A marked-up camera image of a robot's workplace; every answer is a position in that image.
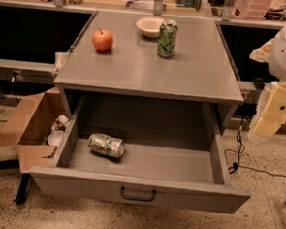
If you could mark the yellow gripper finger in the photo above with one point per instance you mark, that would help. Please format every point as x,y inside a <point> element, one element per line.
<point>271,112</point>

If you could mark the crushed silver green 7up can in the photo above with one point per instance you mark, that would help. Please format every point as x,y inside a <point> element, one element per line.
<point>106,145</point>

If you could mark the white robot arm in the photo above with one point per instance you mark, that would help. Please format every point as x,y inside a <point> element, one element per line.
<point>277,67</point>

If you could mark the grey cabinet counter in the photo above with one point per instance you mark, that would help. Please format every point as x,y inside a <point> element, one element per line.
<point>139,90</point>

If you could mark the open grey top drawer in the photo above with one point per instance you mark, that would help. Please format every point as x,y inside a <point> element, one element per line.
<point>184,165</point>

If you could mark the upright green soda can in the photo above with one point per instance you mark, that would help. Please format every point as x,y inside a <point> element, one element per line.
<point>166,40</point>

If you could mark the black device on ledge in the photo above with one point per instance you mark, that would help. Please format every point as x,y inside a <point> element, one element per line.
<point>258,83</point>

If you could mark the pink plastic crate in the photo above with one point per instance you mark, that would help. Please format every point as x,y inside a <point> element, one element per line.
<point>252,9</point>

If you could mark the white ceramic bowl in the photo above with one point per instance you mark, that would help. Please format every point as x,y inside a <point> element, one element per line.
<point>150,26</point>

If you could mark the red apple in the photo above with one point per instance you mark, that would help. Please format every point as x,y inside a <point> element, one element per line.
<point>102,40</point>

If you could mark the white cup in box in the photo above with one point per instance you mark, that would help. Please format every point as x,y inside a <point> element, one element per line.
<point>55,138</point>

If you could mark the brown cardboard box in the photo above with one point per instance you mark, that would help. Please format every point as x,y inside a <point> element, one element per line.
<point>28,127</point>

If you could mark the black drawer handle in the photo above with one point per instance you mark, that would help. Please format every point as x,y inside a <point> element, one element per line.
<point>139,196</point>

